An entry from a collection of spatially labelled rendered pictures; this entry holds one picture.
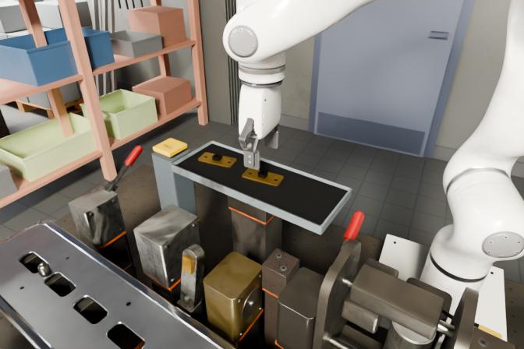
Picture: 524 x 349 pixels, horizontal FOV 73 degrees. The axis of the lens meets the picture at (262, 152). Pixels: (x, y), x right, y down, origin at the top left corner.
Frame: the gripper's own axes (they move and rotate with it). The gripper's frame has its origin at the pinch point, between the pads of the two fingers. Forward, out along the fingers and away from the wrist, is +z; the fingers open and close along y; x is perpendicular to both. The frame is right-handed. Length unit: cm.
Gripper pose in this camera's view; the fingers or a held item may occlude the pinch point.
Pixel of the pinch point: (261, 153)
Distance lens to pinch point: 72.6
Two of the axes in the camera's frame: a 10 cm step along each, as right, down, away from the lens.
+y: -4.2, 4.5, -7.9
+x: 9.1, 2.1, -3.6
